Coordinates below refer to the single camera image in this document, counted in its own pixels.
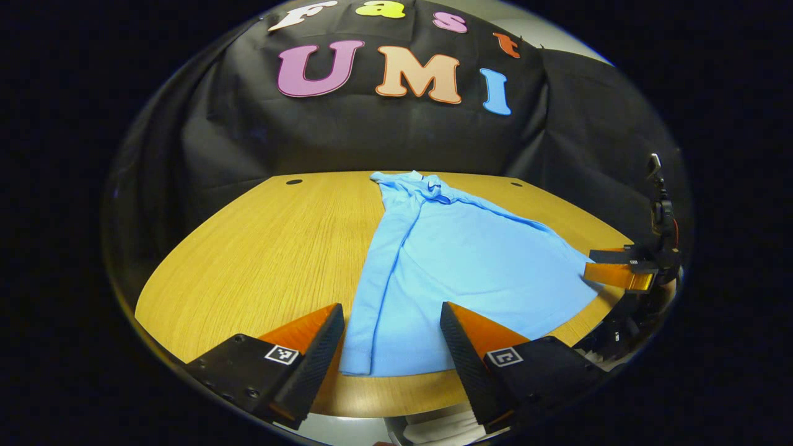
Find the person's white clothing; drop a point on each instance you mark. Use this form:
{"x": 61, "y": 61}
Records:
{"x": 446, "y": 430}

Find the light blue T-shirt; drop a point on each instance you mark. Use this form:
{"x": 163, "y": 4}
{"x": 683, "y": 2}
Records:
{"x": 471, "y": 260}

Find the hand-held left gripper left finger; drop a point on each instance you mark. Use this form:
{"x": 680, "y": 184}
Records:
{"x": 319, "y": 365}

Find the black backdrop cloth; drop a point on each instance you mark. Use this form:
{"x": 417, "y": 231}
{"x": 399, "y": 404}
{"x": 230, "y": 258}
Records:
{"x": 372, "y": 136}

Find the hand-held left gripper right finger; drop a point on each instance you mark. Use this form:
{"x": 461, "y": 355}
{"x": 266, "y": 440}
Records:
{"x": 468, "y": 365}

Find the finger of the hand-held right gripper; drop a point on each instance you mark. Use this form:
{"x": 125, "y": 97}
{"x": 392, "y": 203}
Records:
{"x": 610, "y": 255}
{"x": 619, "y": 275}

